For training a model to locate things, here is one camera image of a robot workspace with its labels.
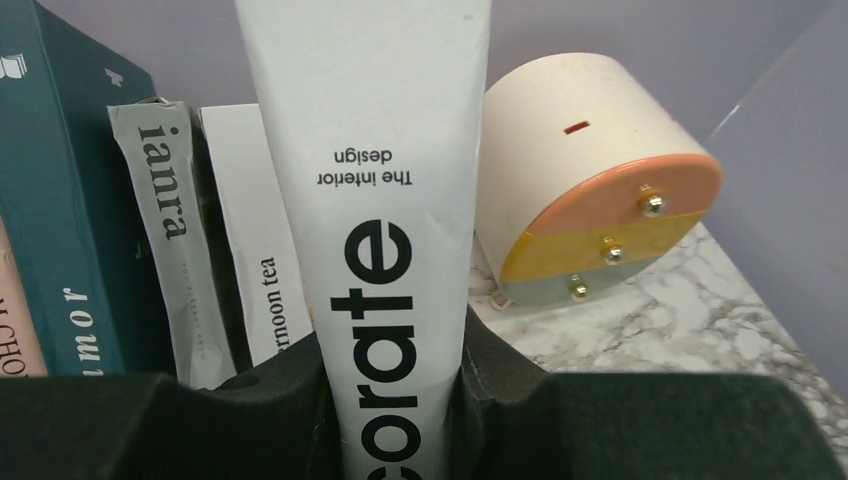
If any white rose Designer Fate book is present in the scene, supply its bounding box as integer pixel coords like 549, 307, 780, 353
1, 223, 48, 377

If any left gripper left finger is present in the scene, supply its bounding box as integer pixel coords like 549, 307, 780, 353
1, 336, 343, 479

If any teal Humor book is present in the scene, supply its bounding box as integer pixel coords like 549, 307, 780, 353
1, 1, 175, 376

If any round cream drawer cabinet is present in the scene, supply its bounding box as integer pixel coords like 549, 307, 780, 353
475, 52, 723, 309

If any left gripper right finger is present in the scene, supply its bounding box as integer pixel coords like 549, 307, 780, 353
450, 311, 844, 479

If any white book with brown stripes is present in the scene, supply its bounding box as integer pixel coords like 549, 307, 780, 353
199, 104, 313, 365

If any grey book with plant cover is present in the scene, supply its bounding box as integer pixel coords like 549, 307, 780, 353
107, 98, 236, 389

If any brown Decorate Furniture book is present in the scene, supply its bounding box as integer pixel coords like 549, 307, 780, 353
236, 1, 491, 479

